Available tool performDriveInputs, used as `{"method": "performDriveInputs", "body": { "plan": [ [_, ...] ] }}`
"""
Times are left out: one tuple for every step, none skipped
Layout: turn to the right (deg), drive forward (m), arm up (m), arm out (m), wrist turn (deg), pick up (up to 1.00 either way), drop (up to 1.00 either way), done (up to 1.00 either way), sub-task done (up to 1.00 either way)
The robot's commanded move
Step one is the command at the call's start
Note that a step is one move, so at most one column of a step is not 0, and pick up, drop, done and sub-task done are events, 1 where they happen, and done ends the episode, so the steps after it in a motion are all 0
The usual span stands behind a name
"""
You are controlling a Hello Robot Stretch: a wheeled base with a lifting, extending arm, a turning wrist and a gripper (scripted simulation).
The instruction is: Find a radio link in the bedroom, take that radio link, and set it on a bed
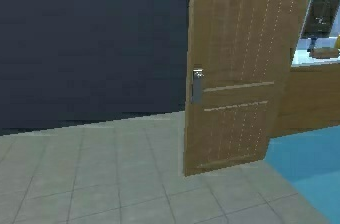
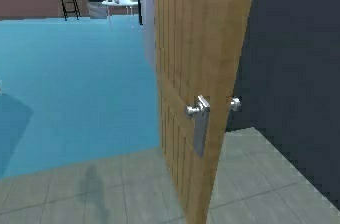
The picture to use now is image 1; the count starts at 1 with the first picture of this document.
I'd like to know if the brown wooden room door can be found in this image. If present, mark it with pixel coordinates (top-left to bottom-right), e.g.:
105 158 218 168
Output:
183 0 312 177

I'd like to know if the brown wooden vanity cabinet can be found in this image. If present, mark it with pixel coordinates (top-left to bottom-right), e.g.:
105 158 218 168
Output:
270 35 340 138

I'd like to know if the grey sink faucet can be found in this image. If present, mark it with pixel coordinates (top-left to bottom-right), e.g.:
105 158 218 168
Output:
307 36 319 53

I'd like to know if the grey metal door handle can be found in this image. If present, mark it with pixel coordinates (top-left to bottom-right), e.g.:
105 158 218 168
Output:
191 68 205 104

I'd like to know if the dark framed wall mirror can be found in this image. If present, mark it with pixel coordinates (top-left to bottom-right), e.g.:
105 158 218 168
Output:
300 0 340 39

